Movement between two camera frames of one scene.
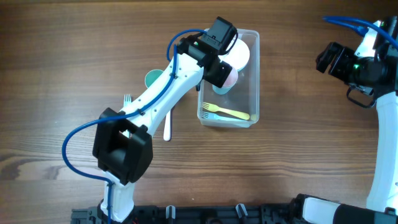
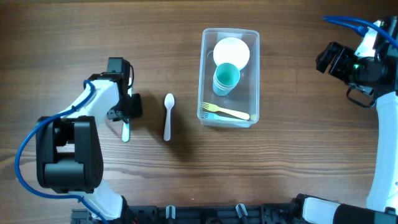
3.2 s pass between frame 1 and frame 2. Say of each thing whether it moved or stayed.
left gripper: moved
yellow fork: stayed
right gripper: stayed
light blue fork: stayed
